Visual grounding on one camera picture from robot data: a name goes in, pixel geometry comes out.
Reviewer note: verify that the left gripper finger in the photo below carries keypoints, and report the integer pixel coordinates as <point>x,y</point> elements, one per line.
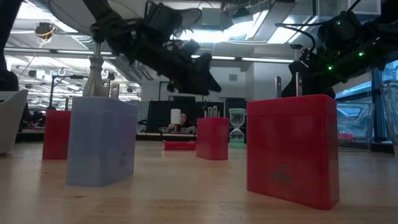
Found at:
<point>202,81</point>

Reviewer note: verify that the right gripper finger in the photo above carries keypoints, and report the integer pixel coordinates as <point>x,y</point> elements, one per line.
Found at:
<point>292,84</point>

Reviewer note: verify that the red plug charger block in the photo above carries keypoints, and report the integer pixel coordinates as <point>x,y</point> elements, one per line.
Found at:
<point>56,133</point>
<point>292,149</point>
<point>213,140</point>

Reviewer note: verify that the green sand hourglass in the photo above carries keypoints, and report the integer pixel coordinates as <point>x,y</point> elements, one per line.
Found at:
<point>237,141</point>

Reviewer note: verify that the blue plug charger block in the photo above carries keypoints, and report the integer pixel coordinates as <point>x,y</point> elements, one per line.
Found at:
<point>99,143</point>

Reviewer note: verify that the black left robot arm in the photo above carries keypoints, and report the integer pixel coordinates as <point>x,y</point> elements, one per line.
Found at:
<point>118,31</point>

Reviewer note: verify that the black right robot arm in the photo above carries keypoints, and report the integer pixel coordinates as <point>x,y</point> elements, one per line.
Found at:
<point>373,34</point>

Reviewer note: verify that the long ceiling light strip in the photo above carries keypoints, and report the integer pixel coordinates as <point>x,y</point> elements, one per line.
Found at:
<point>264,59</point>

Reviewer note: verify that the white rectangular sheet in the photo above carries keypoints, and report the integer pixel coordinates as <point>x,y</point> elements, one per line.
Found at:
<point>175,116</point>

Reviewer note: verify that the person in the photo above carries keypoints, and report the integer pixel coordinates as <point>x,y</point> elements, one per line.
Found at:
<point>183,124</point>

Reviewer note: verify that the black desk partition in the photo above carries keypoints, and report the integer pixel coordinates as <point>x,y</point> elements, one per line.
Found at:
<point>155,115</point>

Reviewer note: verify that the clear plastic box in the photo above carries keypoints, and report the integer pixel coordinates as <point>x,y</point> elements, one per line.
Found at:
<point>354,124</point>

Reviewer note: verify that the grey ceiling box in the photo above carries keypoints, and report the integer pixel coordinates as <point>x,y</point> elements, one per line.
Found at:
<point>214,17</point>

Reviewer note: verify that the red item in clear box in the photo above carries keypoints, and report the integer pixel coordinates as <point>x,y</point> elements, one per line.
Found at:
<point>345,137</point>

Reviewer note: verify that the red flat rectangular box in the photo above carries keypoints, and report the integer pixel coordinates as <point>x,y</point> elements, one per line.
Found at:
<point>179,146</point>

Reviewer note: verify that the metal lamp pole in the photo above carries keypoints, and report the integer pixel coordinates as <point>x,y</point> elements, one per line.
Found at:
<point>94,71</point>

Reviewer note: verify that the tall clear plastic container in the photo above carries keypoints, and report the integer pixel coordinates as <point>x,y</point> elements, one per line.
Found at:
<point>390,118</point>

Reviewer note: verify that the white plastic bin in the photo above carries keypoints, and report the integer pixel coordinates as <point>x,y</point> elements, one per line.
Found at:
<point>11,124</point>

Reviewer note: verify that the grey wall vent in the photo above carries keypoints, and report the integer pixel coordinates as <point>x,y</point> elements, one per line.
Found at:
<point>233,77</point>

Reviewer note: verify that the black dome ceiling camera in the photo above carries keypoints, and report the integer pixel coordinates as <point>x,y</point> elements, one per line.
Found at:
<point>296,46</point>

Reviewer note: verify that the silver ceiling duct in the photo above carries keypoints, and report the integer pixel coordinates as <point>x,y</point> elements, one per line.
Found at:
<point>280,31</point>

